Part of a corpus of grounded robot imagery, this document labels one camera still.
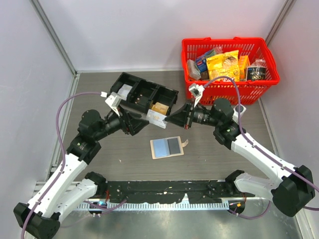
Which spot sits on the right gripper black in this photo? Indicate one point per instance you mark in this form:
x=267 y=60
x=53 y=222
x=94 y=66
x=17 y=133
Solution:
x=181 y=117

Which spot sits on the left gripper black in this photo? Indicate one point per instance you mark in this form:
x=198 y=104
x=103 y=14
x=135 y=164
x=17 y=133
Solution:
x=131 y=122

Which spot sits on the white VIP card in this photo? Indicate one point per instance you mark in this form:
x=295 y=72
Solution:
x=156 y=118

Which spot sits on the beige leather card holder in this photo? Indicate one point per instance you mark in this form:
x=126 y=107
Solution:
x=167 y=147

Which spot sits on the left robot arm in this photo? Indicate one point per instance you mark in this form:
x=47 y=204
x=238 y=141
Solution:
x=43 y=214

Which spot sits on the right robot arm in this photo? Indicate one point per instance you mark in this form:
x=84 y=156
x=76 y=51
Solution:
x=288 y=187

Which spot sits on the gold card in tray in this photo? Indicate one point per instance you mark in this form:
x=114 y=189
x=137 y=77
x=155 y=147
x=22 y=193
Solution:
x=160 y=108

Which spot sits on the white cards in tray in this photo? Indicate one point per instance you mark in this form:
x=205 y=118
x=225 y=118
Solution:
x=124 y=91

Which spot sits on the black three-compartment tray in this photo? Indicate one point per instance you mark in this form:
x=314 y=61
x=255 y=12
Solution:
x=144 y=94

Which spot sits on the grey wrapped package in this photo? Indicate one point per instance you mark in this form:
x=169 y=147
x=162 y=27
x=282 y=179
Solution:
x=193 y=70

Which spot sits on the brown chocolate box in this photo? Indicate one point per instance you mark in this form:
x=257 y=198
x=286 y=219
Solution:
x=204 y=76

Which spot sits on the blue snack box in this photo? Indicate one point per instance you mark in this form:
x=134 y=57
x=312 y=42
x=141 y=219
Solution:
x=201 y=63

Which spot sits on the yellow chips bag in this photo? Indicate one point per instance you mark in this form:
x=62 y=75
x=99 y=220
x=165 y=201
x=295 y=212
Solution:
x=224 y=64

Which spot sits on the green sponge pack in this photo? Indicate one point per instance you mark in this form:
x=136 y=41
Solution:
x=210 y=53

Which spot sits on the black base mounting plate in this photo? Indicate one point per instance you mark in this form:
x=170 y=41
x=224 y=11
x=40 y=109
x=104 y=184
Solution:
x=169 y=192

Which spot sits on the orange snack box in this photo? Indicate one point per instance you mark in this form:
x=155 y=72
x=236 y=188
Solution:
x=243 y=63

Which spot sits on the black round can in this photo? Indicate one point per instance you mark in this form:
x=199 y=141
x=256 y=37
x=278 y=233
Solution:
x=256 y=73

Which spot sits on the red plastic shopping basket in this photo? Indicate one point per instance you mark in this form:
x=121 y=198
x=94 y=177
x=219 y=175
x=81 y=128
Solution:
x=246 y=92

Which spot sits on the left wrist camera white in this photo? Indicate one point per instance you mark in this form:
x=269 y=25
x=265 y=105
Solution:
x=112 y=100

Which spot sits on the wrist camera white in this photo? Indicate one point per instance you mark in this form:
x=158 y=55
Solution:
x=197 y=91
x=112 y=100

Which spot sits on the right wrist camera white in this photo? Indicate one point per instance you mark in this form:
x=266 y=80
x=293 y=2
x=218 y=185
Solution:
x=197 y=91

